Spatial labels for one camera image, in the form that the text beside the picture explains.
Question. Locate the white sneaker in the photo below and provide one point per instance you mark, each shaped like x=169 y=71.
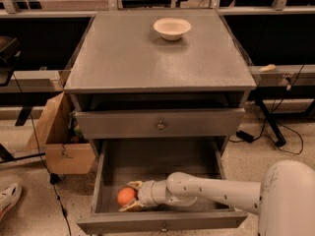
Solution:
x=9 y=198

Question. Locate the brown cardboard box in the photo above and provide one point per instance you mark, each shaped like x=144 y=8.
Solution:
x=53 y=135

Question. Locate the white paper bowl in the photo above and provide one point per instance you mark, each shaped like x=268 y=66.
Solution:
x=171 y=28

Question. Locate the grey wooden drawer cabinet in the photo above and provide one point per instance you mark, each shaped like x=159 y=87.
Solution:
x=125 y=65

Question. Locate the orange fruit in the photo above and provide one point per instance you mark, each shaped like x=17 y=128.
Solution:
x=125 y=195

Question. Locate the open grey middle drawer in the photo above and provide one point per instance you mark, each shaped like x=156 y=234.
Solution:
x=122 y=161

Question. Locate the closed grey top drawer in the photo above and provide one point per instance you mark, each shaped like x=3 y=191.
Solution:
x=159 y=123

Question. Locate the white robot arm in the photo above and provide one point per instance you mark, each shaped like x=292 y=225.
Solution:
x=284 y=200

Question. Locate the black table leg stand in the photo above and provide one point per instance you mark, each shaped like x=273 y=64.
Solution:
x=280 y=138

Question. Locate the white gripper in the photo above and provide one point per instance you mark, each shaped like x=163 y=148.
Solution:
x=147 y=193

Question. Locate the small yellow foam scrap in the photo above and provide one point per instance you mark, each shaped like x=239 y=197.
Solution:
x=267 y=68

